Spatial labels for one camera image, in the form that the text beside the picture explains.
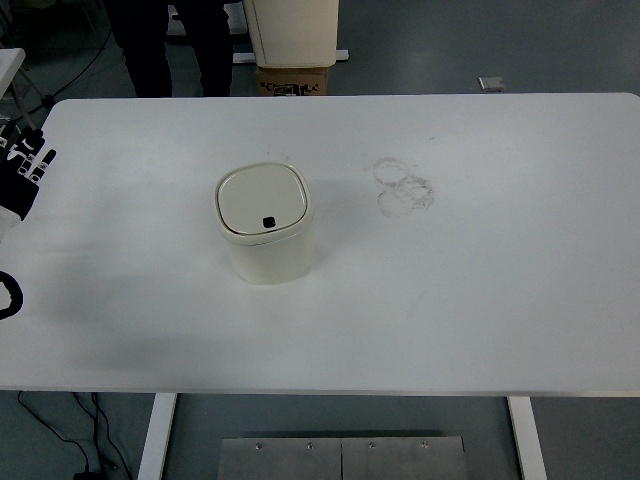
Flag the white table leg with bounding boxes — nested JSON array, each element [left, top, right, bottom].
[[506, 395, 549, 480], [136, 393, 178, 480]]

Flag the grey metal plate with screws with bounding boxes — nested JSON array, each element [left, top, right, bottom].
[[219, 435, 469, 480]]

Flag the black floor cables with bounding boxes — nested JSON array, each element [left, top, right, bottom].
[[16, 390, 132, 480]]

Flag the large cream plastic container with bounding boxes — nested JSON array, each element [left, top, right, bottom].
[[242, 0, 341, 69]]

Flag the cardboard box with black print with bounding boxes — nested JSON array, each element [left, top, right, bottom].
[[255, 65, 332, 97]]

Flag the thin black floor cable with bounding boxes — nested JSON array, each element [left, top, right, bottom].
[[49, 14, 124, 99]]

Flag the small white side table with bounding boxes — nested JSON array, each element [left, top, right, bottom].
[[0, 47, 57, 132]]

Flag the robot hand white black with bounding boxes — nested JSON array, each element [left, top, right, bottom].
[[0, 119, 59, 246]]

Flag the cream trash bin with lid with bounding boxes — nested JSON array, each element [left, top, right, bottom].
[[215, 162, 317, 286]]

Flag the person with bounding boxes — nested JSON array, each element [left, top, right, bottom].
[[108, 0, 234, 99]]

